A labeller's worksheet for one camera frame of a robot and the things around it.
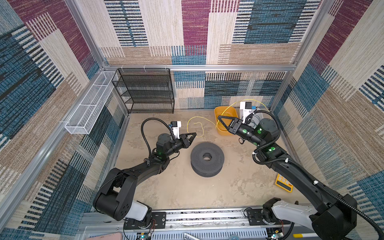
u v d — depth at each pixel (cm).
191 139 79
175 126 75
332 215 37
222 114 65
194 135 80
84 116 92
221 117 65
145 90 110
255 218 73
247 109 61
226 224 73
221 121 65
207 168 87
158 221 73
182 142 73
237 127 58
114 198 43
